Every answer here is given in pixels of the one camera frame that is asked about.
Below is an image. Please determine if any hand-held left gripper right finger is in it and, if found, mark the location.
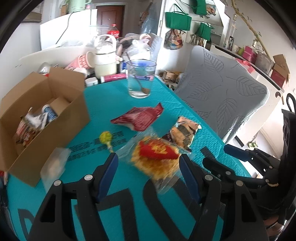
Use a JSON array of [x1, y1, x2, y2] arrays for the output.
[[179, 153, 270, 241]]

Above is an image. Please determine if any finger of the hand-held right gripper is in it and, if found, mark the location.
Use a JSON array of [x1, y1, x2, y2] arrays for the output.
[[223, 144, 281, 172], [201, 147, 264, 186]]

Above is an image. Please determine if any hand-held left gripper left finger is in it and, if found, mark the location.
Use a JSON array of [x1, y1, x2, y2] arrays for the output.
[[28, 152, 119, 241]]

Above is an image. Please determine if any clear bag of yellow crisps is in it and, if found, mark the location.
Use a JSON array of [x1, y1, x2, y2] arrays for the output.
[[116, 126, 192, 194]]

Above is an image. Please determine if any yellow green lollipop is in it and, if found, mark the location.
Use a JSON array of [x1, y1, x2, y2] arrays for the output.
[[99, 131, 115, 153]]

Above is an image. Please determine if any seaweed snack packet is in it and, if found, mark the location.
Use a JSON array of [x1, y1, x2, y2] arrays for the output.
[[162, 116, 201, 153]]

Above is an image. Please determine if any clear pastry packet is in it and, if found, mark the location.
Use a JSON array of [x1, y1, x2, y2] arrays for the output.
[[40, 147, 71, 193]]

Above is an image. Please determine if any brown cardboard box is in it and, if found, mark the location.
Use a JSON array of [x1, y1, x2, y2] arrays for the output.
[[0, 67, 90, 187]]

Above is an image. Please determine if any dark red snack packet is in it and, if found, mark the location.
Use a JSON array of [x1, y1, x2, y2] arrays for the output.
[[110, 103, 164, 131]]

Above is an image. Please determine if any white blue snack packet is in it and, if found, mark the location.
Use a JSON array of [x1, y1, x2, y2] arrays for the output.
[[43, 104, 58, 122]]

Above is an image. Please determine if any silver foil snack packet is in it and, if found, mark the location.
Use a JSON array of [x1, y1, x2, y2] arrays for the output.
[[23, 108, 50, 130]]

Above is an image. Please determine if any person's right hand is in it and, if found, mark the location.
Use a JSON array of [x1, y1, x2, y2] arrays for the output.
[[264, 214, 285, 234]]

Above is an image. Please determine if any grey leaf pattern chair cover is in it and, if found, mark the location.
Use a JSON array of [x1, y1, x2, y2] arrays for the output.
[[174, 45, 270, 144]]

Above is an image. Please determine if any metal spoon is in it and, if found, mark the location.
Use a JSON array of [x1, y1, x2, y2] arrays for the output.
[[125, 52, 149, 95]]

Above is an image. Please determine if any small cardboard box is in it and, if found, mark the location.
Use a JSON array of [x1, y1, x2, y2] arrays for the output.
[[273, 54, 290, 87]]

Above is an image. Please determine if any pink gift box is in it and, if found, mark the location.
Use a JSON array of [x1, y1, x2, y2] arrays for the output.
[[242, 46, 258, 65]]

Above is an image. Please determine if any printed cardboard carton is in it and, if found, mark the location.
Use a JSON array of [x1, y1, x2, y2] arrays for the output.
[[162, 71, 182, 85]]

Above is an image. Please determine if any clear drinking glass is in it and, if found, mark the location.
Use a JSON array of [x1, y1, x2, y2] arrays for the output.
[[126, 60, 157, 99]]

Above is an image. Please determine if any white water jug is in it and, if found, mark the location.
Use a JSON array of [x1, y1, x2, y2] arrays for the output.
[[93, 34, 118, 78]]

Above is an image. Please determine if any pink printed cup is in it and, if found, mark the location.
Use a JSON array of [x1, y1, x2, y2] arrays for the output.
[[65, 51, 95, 71]]

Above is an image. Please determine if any silver shiny object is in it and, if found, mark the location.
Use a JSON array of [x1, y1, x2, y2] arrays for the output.
[[37, 62, 51, 75]]

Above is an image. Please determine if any printed tote bag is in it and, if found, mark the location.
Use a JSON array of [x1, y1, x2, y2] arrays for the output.
[[164, 29, 185, 50]]

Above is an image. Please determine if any clear plastic bag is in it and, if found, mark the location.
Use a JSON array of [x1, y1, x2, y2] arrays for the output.
[[126, 39, 152, 62]]

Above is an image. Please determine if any white foam board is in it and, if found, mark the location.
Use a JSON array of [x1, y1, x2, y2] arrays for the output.
[[18, 44, 97, 67]]

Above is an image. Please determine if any large green tote bag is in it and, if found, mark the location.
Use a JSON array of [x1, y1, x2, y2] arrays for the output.
[[165, 4, 192, 31]]

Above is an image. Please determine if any cola bottle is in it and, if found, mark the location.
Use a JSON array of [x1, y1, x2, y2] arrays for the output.
[[107, 24, 121, 40]]

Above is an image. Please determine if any white fridge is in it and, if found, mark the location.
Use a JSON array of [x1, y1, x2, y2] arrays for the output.
[[40, 9, 98, 50]]

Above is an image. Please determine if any clear bubble wrap roll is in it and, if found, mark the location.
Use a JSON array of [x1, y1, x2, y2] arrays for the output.
[[140, 2, 160, 35]]

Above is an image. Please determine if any brown door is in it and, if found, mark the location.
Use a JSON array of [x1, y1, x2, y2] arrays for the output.
[[96, 5, 125, 35]]

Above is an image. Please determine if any green electric kettle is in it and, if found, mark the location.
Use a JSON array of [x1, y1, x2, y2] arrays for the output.
[[68, 0, 92, 13]]

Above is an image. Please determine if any black power cable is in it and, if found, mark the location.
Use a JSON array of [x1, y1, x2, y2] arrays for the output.
[[55, 11, 72, 45]]

